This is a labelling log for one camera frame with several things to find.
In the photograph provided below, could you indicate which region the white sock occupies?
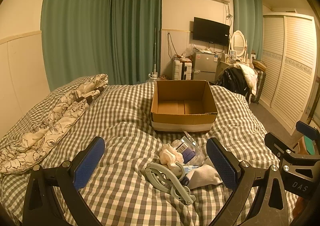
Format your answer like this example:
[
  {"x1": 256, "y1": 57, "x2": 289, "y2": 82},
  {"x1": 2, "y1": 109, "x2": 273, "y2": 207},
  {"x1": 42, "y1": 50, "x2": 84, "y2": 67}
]
[{"x1": 187, "y1": 164, "x2": 222, "y2": 190}]

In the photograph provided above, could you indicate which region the blue white tissue pack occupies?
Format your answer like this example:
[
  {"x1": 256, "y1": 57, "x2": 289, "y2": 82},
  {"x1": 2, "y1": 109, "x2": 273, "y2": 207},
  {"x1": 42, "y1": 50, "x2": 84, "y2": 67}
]
[{"x1": 183, "y1": 165, "x2": 199, "y2": 174}]

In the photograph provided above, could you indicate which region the clear plastic packet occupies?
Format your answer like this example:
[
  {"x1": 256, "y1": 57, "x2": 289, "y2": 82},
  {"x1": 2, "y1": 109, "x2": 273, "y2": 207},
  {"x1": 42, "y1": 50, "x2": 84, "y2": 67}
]
[{"x1": 171, "y1": 136, "x2": 204, "y2": 166}]

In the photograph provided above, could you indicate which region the grey plastic folding hanger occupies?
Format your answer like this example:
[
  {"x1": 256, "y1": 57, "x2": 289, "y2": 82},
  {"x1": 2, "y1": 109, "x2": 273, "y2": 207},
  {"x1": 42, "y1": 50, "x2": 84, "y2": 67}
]
[{"x1": 145, "y1": 162, "x2": 196, "y2": 205}]

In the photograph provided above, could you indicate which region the cream lace cloth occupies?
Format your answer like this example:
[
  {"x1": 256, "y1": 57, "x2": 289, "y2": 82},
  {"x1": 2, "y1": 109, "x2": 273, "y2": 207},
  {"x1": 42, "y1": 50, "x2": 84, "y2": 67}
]
[{"x1": 159, "y1": 144, "x2": 184, "y2": 170}]

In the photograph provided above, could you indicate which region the floral patterned pillow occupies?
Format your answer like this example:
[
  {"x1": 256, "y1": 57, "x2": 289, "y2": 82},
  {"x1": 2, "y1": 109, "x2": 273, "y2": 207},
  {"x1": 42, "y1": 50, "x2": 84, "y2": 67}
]
[{"x1": 1, "y1": 74, "x2": 108, "y2": 175}]

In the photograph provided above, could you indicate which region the white louvered wardrobe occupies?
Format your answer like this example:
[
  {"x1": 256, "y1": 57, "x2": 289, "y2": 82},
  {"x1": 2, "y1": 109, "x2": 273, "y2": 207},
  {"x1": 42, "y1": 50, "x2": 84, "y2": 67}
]
[{"x1": 259, "y1": 13, "x2": 317, "y2": 134}]

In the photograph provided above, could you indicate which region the chair with piled clothes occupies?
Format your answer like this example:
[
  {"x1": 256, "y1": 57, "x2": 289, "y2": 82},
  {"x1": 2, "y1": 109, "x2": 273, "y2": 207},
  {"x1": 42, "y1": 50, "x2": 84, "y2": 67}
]
[{"x1": 215, "y1": 63, "x2": 258, "y2": 104}]

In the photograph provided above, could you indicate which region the grey checkered duvet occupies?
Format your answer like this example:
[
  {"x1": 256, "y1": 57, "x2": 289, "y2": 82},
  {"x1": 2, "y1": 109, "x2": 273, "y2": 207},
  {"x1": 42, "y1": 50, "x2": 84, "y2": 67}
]
[{"x1": 0, "y1": 76, "x2": 299, "y2": 226}]

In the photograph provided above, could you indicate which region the white oval vanity mirror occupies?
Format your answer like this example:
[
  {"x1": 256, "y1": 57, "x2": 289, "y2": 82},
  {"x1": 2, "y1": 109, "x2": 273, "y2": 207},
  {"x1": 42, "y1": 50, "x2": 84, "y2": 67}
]
[{"x1": 229, "y1": 30, "x2": 247, "y2": 58}]

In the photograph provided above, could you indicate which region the small grey refrigerator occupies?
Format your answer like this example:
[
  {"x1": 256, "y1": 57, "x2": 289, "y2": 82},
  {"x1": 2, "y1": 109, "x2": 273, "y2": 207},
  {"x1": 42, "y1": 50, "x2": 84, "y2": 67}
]
[{"x1": 193, "y1": 53, "x2": 218, "y2": 82}]

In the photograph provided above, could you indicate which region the green curtain right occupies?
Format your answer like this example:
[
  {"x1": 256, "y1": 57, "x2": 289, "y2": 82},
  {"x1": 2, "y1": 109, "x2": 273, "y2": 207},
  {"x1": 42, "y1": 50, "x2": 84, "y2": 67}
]
[{"x1": 233, "y1": 0, "x2": 263, "y2": 60}]

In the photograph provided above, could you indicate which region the green curtain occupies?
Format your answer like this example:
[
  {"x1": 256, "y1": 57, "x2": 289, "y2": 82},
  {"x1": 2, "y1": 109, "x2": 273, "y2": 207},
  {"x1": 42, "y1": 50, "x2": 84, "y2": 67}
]
[
  {"x1": 233, "y1": 0, "x2": 263, "y2": 60},
  {"x1": 41, "y1": 0, "x2": 162, "y2": 89}
]

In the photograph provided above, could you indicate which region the brown cardboard box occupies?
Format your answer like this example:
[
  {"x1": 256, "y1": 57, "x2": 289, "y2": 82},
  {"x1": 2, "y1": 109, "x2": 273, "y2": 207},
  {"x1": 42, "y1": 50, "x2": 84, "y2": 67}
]
[{"x1": 151, "y1": 80, "x2": 218, "y2": 133}]

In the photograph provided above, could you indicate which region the white suitcase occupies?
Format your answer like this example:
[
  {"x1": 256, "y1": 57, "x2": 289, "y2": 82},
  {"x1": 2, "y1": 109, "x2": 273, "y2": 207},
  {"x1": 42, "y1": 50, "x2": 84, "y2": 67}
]
[{"x1": 172, "y1": 60, "x2": 192, "y2": 80}]

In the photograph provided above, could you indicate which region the green curtain left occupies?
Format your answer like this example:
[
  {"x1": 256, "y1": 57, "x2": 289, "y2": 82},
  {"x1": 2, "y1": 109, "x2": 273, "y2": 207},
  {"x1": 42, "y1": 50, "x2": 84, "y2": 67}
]
[{"x1": 41, "y1": 0, "x2": 162, "y2": 89}]

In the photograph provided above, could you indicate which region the black wall television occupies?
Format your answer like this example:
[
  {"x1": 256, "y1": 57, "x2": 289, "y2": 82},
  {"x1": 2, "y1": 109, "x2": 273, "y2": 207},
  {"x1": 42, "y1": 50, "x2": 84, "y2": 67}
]
[{"x1": 193, "y1": 17, "x2": 230, "y2": 46}]

